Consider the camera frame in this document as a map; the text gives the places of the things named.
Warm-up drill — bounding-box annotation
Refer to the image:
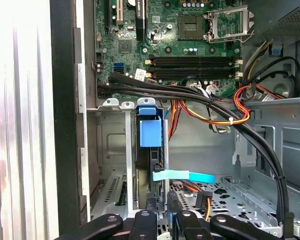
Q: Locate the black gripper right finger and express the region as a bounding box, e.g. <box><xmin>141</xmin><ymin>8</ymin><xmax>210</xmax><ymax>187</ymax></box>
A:
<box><xmin>167</xmin><ymin>191</ymin><xmax>283</xmax><ymax>240</ymax></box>

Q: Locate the CPU socket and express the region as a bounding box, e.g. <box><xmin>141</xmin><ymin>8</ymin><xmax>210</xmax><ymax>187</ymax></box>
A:
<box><xmin>177</xmin><ymin>14</ymin><xmax>204</xmax><ymax>41</ymax></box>

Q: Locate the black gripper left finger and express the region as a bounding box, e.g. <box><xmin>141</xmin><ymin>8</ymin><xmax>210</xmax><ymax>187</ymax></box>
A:
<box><xmin>53</xmin><ymin>191</ymin><xmax>158</xmax><ymax>240</ymax></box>

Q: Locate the blue data wire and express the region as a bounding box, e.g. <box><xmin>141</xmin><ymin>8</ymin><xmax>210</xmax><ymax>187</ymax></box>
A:
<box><xmin>151</xmin><ymin>167</ymin><xmax>216</xmax><ymax>186</ymax></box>

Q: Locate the metal disk bay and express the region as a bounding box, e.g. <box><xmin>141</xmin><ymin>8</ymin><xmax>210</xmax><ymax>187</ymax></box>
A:
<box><xmin>86</xmin><ymin>97</ymin><xmax>171</xmax><ymax>218</ymax></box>

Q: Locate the grey yellow wire bundle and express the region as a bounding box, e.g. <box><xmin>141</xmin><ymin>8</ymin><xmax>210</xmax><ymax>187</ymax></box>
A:
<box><xmin>241</xmin><ymin>38</ymin><xmax>275</xmax><ymax>87</ymax></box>

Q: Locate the hard disk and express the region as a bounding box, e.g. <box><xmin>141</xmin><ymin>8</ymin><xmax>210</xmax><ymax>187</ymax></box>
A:
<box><xmin>136</xmin><ymin>104</ymin><xmax>170</xmax><ymax>213</ymax></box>

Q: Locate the black RAM slot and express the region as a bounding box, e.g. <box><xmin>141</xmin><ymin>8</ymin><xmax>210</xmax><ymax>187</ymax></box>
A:
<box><xmin>147</xmin><ymin>67</ymin><xmax>243</xmax><ymax>80</ymax></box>
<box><xmin>144</xmin><ymin>55</ymin><xmax>244</xmax><ymax>68</ymax></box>

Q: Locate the metal socket cover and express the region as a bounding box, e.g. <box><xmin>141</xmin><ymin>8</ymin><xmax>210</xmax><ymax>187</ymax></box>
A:
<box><xmin>206</xmin><ymin>4</ymin><xmax>256</xmax><ymax>45</ymax></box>

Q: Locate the grey power supply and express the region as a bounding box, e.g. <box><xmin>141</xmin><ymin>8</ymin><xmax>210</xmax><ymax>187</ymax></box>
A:
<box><xmin>244</xmin><ymin>0</ymin><xmax>300</xmax><ymax>46</ymax></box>

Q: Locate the white expansion slot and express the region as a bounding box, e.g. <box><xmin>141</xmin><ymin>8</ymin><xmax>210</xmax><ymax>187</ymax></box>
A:
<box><xmin>116</xmin><ymin>0</ymin><xmax>124</xmax><ymax>26</ymax></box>

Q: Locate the black graphics card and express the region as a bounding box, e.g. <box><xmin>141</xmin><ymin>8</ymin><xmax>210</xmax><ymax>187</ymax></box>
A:
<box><xmin>133</xmin><ymin>0</ymin><xmax>148</xmax><ymax>42</ymax></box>

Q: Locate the green motherboard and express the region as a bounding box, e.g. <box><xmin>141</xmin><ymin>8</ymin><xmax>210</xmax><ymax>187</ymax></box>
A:
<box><xmin>93</xmin><ymin>0</ymin><xmax>245</xmax><ymax>101</ymax></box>

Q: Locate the black expansion slot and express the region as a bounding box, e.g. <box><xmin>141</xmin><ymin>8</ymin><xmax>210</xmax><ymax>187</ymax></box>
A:
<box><xmin>105</xmin><ymin>0</ymin><xmax>111</xmax><ymax>29</ymax></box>

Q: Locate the orange red wire bundle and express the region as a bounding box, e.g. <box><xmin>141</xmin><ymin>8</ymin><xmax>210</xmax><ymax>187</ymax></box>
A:
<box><xmin>168</xmin><ymin>83</ymin><xmax>286</xmax><ymax>141</ymax></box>

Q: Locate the black cable bundle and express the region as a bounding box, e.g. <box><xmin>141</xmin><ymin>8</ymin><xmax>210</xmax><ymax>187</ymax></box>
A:
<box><xmin>97</xmin><ymin>71</ymin><xmax>296</xmax><ymax>240</ymax></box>

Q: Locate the metal drive cage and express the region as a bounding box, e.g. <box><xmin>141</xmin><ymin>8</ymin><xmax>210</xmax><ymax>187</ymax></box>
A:
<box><xmin>231</xmin><ymin>96</ymin><xmax>300</xmax><ymax>181</ymax></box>

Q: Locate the black PC case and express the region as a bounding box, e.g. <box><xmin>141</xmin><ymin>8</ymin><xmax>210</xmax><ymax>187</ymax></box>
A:
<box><xmin>49</xmin><ymin>0</ymin><xmax>300</xmax><ymax>240</ymax></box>

